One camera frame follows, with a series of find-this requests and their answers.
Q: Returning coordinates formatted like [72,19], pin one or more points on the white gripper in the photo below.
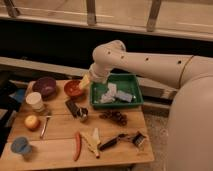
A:
[97,73]

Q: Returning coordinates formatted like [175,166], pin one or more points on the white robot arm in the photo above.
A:
[190,123]

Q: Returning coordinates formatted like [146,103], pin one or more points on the small metal cup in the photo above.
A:
[82,114]

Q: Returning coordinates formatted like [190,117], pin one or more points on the white plastic cup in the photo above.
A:
[35,100]

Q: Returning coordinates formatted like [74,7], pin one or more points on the blue plastic cup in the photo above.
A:
[21,146]

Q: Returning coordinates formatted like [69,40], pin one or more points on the orange bowl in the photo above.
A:
[71,88]

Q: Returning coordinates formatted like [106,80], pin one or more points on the crumpled clear plastic bags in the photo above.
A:
[113,93]

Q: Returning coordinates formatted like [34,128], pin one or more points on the green plastic tray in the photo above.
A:
[125,82]

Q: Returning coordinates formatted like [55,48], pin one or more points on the purple bowl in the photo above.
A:
[46,86]

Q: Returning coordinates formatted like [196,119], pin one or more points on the metal spoon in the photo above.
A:
[44,126]

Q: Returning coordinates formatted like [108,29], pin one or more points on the bunch of dark grapes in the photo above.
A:
[114,116]

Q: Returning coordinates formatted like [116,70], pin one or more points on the red chili pepper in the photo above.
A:
[78,146]

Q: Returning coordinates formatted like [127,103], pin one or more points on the red yellow apple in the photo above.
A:
[32,122]

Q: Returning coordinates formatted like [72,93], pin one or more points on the blue cloth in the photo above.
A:
[19,95]

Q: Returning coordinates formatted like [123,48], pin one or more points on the black handled dish brush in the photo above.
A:
[136,139]

